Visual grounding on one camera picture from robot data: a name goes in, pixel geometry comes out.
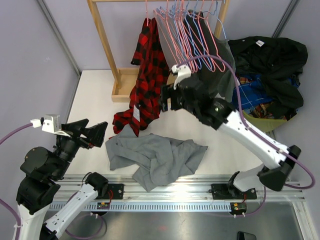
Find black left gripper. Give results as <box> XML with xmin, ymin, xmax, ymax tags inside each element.
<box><xmin>52</xmin><ymin>118</ymin><xmax>108</xmax><ymax>179</ymax></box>

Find red black plaid shirt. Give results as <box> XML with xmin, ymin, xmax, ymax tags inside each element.
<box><xmin>112</xmin><ymin>18</ymin><xmax>170</xmax><ymax>136</ymax></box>

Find grey shirt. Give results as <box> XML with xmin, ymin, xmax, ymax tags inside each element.
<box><xmin>105</xmin><ymin>125</ymin><xmax>208</xmax><ymax>192</ymax></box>

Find black button shirt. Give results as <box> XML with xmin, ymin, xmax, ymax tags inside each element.
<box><xmin>228</xmin><ymin>36</ymin><xmax>308</xmax><ymax>119</ymax></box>

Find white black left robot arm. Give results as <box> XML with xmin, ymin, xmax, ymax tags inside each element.
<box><xmin>16</xmin><ymin>114</ymin><xmax>108</xmax><ymax>240</ymax></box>

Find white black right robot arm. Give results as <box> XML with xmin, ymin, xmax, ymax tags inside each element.
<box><xmin>160</xmin><ymin>76</ymin><xmax>301</xmax><ymax>198</ymax></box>

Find dark green t-shirt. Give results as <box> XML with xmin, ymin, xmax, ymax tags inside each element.
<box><xmin>194</xmin><ymin>38</ymin><xmax>236</xmax><ymax>103</ymax></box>

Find blue checked shirt in basket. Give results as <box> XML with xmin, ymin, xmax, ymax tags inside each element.
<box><xmin>237</xmin><ymin>74</ymin><xmax>304</xmax><ymax>120</ymax></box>

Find wooden clothes rack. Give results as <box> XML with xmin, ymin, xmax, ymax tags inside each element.
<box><xmin>87</xmin><ymin>0</ymin><xmax>230</xmax><ymax>103</ymax></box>

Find green laundry basket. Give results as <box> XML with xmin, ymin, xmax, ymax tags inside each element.
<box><xmin>242</xmin><ymin>110</ymin><xmax>287</xmax><ymax>132</ymax></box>

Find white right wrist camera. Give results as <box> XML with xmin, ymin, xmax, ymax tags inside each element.
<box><xmin>171</xmin><ymin>64</ymin><xmax>192</xmax><ymax>90</ymax></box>

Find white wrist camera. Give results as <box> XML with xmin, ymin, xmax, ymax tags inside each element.
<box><xmin>30</xmin><ymin>114</ymin><xmax>71</xmax><ymax>137</ymax></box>
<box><xmin>171</xmin><ymin>64</ymin><xmax>192</xmax><ymax>90</ymax></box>

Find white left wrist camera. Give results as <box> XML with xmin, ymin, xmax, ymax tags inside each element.
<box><xmin>30</xmin><ymin>114</ymin><xmax>71</xmax><ymax>137</ymax></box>

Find pink and blue wire hangers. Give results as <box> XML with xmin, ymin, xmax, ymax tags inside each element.
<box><xmin>153</xmin><ymin>0</ymin><xmax>224</xmax><ymax>74</ymax></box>

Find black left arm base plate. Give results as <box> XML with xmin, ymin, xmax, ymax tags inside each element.
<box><xmin>96</xmin><ymin>183</ymin><xmax>125</xmax><ymax>200</ymax></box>

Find white slotted cable duct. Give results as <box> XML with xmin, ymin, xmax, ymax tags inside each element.
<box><xmin>49</xmin><ymin>201</ymin><xmax>232</xmax><ymax>213</ymax></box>

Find aluminium rail frame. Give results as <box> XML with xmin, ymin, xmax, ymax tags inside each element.
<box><xmin>52</xmin><ymin>174</ymin><xmax>306</xmax><ymax>203</ymax></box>

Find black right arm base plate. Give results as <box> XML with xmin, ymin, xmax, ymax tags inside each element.
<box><xmin>208</xmin><ymin>183</ymin><xmax>257</xmax><ymax>200</ymax></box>

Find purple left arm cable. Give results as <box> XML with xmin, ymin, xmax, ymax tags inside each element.
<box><xmin>0</xmin><ymin>122</ymin><xmax>33</xmax><ymax>240</ymax></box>

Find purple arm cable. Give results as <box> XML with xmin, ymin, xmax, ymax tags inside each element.
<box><xmin>176</xmin><ymin>54</ymin><xmax>316</xmax><ymax>217</ymax></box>
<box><xmin>0</xmin><ymin>122</ymin><xmax>33</xmax><ymax>240</ymax></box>

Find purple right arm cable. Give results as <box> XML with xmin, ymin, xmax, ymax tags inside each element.
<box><xmin>176</xmin><ymin>54</ymin><xmax>316</xmax><ymax>217</ymax></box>

